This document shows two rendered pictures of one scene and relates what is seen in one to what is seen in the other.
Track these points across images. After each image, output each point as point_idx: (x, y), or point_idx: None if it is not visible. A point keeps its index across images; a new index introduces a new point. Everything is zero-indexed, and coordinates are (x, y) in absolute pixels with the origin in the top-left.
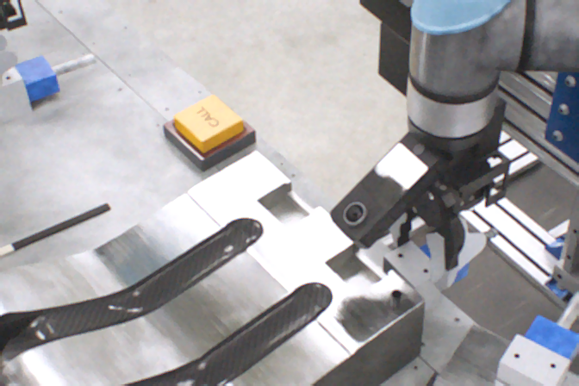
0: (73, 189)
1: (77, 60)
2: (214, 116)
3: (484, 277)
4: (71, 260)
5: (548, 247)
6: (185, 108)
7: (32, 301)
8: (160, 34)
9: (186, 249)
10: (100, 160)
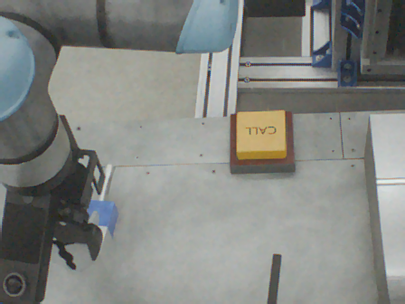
0: (235, 269)
1: (106, 179)
2: (265, 125)
3: (300, 112)
4: (397, 302)
5: (315, 64)
6: (238, 138)
7: None
8: None
9: None
10: (218, 232)
